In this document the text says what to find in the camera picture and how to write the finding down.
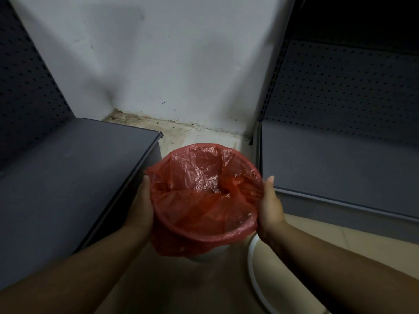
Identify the person's right hand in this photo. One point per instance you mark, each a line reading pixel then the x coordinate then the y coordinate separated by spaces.
pixel 270 209

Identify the person's left forearm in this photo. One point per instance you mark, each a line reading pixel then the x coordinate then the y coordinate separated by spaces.
pixel 70 269

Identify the red plastic bin liner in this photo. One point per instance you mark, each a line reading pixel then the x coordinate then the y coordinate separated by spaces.
pixel 204 196

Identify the person's right forearm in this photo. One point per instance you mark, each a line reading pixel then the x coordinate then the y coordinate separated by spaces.
pixel 343 274

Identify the person's right thumb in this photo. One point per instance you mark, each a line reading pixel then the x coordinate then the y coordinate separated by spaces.
pixel 269 190

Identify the person's left thumb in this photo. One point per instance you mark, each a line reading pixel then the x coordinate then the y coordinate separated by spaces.
pixel 146 189

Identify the person's left hand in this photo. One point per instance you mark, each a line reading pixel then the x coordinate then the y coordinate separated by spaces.
pixel 140 210

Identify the grey metal shelf unit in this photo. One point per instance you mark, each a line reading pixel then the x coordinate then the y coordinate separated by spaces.
pixel 65 183
pixel 343 143

